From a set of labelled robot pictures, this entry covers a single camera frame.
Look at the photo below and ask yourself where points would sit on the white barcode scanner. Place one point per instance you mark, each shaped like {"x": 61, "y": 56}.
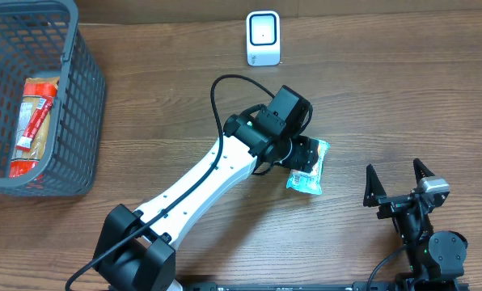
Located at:
{"x": 263, "y": 38}

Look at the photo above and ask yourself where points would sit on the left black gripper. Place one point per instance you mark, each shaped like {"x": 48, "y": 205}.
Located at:
{"x": 306, "y": 153}

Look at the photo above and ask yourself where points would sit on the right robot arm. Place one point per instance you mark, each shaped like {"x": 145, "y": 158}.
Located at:
{"x": 435, "y": 259}

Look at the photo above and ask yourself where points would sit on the orange noodle packet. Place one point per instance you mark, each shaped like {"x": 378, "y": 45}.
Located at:
{"x": 34, "y": 88}

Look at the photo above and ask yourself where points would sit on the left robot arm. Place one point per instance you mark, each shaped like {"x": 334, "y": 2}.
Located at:
{"x": 136, "y": 248}

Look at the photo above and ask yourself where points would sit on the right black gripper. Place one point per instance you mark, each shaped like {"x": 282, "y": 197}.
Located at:
{"x": 375, "y": 195}

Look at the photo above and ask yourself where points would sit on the red white stick packet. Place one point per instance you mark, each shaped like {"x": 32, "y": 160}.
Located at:
{"x": 33, "y": 127}

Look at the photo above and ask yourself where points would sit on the grey plastic mesh basket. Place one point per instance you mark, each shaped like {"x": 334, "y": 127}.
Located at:
{"x": 41, "y": 39}

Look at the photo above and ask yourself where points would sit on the teal snack packet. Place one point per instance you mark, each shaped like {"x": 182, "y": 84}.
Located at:
{"x": 309, "y": 183}

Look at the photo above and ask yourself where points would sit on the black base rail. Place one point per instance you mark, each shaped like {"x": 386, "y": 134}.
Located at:
{"x": 355, "y": 286}

